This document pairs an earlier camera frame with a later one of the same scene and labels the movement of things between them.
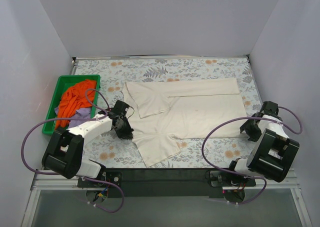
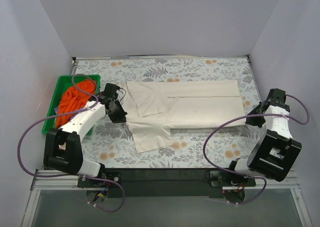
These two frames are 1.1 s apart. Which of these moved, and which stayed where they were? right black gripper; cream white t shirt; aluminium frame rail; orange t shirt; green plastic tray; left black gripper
Moved: right black gripper; left black gripper; cream white t shirt
Stayed: orange t shirt; green plastic tray; aluminium frame rail
